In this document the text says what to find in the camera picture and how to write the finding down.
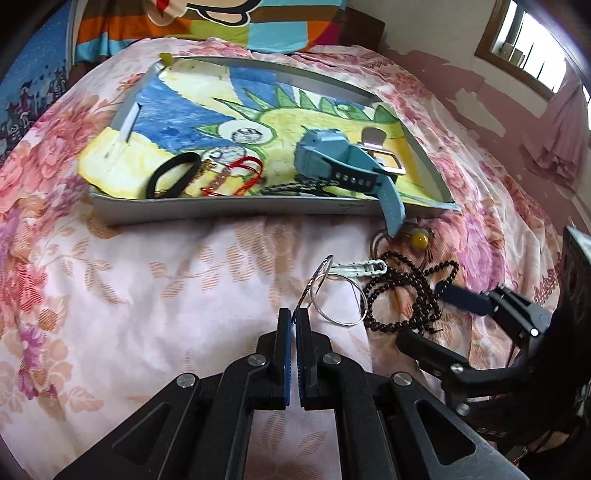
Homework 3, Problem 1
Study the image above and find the black hair tie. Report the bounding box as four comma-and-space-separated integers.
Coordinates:
147, 152, 203, 200

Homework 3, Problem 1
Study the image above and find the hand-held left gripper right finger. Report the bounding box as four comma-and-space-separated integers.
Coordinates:
295, 307, 532, 480

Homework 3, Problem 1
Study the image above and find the black white braided cord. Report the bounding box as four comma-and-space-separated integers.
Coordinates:
259, 180, 339, 197

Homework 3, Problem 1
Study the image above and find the dark wooden headboard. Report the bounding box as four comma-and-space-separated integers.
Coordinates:
318, 4, 387, 49

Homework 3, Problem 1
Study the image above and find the pink curtain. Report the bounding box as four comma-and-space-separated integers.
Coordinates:
531, 69, 591, 186

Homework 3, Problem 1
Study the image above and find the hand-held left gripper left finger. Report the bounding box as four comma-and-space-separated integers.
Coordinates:
53, 308, 296, 480

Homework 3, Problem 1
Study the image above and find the silver metal buckle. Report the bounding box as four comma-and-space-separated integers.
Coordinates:
360, 128, 408, 176

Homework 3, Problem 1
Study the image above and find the blue watch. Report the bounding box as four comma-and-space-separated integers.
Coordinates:
293, 129, 407, 236

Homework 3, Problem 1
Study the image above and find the grey cardboard tray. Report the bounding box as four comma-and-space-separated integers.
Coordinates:
88, 54, 462, 227

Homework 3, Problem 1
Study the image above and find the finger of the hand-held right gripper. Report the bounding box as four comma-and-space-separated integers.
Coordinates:
396, 331, 555, 417
434, 282, 554, 339

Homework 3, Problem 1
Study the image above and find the white clip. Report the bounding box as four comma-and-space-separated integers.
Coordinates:
330, 259, 388, 278

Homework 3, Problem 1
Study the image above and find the gold chain bracelet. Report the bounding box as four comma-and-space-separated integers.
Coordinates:
194, 161, 232, 193

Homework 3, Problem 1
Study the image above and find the yellow bead hair tie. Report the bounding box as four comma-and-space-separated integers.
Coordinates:
372, 226, 435, 260

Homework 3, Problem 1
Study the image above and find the brown framed window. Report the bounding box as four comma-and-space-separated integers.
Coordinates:
475, 0, 574, 101

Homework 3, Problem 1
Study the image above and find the dark bead necklace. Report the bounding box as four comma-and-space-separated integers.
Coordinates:
364, 250, 461, 335

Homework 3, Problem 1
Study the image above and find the striped monkey blanket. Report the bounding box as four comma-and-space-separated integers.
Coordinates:
76, 0, 348, 62

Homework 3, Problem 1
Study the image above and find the silver bangle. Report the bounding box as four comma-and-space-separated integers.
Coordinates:
310, 272, 369, 329
298, 255, 336, 311

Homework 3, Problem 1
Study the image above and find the crayon drawing paper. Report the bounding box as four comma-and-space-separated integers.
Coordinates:
76, 62, 462, 214

